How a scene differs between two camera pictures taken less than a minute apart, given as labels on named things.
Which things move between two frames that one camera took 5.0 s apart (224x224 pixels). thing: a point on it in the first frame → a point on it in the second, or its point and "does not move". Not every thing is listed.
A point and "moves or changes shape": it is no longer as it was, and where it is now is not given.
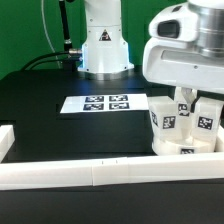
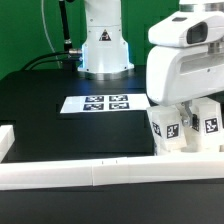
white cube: x=164 y=116 moves or changes shape
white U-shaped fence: x=105 y=171 does not move
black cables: x=43 y=55 does not move
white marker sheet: x=105 y=103 does not move
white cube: x=183 y=112 moves or changes shape
